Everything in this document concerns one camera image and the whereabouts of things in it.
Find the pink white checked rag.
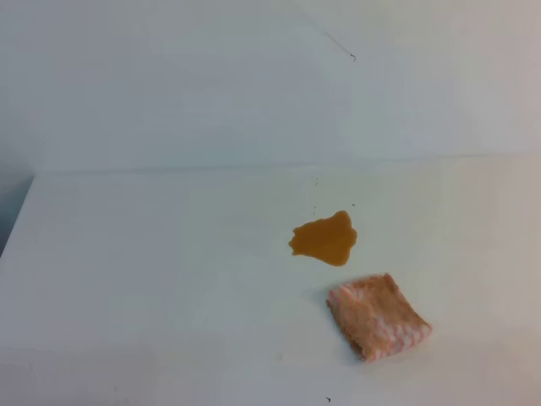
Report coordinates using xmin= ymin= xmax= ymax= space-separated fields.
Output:
xmin=326 ymin=273 xmax=432 ymax=362

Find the brown coffee stain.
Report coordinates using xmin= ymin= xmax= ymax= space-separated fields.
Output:
xmin=288 ymin=211 xmax=358 ymax=266

